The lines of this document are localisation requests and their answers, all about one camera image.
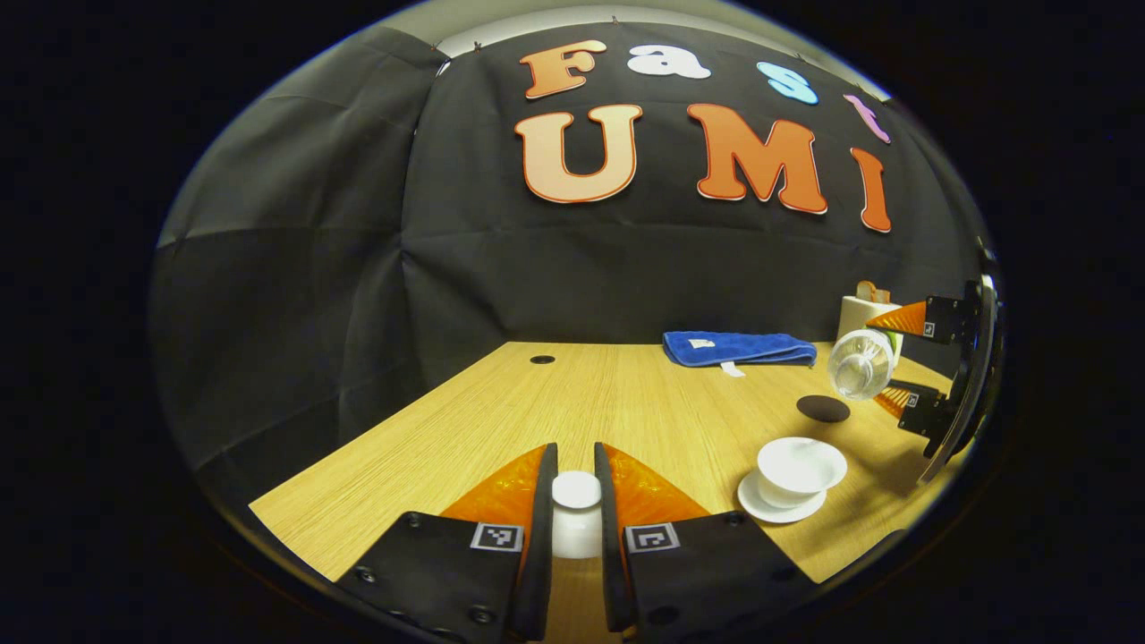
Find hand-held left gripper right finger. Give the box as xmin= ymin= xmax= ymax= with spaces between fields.
xmin=594 ymin=442 xmax=819 ymax=640

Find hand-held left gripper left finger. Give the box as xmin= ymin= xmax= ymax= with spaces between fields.
xmin=335 ymin=443 xmax=559 ymax=643

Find white teacup lid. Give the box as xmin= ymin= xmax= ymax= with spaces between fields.
xmin=550 ymin=470 xmax=604 ymax=560

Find water bottle with green label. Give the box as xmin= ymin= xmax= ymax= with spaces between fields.
xmin=827 ymin=328 xmax=898 ymax=402

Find dark round coaster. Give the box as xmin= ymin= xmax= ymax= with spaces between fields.
xmin=796 ymin=394 xmax=852 ymax=424

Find white teacup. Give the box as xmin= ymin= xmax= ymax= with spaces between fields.
xmin=757 ymin=436 xmax=849 ymax=510

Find white toaster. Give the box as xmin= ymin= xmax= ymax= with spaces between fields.
xmin=838 ymin=295 xmax=904 ymax=363

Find white saucer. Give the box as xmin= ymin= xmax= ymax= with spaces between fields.
xmin=737 ymin=471 xmax=828 ymax=525

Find blue towel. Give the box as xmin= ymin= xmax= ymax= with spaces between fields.
xmin=663 ymin=330 xmax=818 ymax=377

